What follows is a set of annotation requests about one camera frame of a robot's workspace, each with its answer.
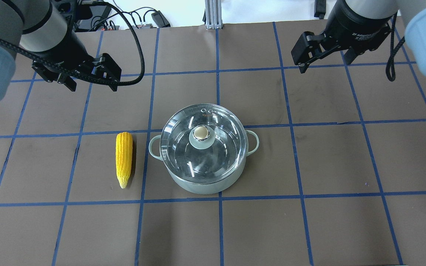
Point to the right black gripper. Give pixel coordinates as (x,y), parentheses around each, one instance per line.
(357,23)

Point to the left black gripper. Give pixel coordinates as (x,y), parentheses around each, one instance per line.
(66,45)

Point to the yellow corn cob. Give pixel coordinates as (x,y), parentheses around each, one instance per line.
(123,158)

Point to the glass pot lid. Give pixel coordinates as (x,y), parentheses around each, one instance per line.
(203,142)

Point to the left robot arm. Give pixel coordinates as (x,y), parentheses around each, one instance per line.
(45,28)

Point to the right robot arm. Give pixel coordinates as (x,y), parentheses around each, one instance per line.
(413,13)

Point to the pale green cooking pot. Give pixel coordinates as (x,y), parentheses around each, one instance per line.
(203,177)

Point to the black power adapter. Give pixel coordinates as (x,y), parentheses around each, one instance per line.
(160,20)

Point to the aluminium frame post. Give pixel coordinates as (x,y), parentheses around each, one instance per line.
(213,14)

